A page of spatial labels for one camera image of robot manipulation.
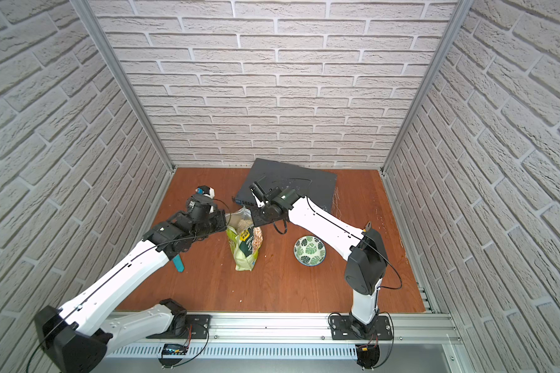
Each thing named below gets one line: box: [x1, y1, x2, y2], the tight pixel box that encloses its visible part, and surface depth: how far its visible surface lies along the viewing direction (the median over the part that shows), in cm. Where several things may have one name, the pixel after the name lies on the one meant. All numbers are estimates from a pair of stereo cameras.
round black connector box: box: [355, 344, 380, 370], surface depth 71 cm
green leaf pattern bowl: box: [293, 235, 326, 267], surface depth 91 cm
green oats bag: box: [225, 207, 263, 272], surface depth 82 cm
